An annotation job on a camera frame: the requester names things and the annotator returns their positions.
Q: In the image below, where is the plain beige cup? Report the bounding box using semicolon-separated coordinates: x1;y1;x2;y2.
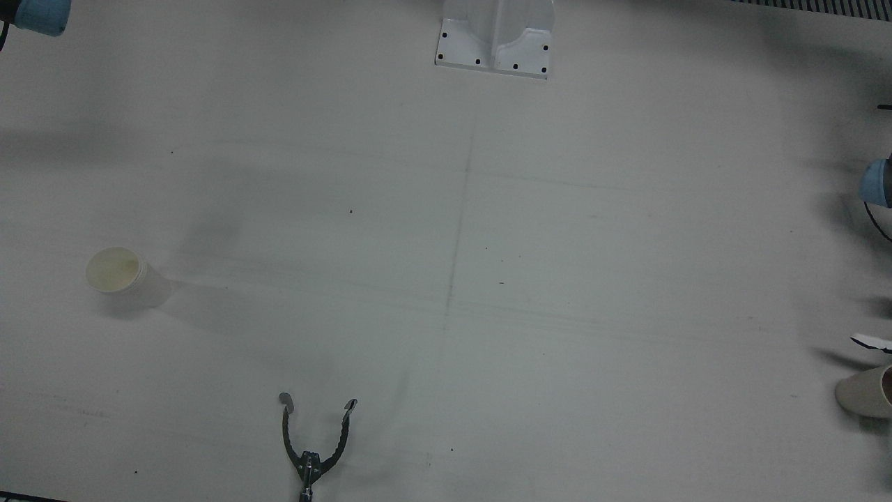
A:
835;364;892;420

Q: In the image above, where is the white cup with threaded rim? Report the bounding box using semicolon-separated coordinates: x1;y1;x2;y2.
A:
86;247;171;308

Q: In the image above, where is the ribbed metal grating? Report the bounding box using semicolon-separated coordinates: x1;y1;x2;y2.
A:
725;0;892;16

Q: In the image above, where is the metal clamp tool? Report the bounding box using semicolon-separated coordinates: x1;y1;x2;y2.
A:
279;392;358;502

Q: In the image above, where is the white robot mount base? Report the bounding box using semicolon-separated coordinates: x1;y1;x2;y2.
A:
435;0;556;79

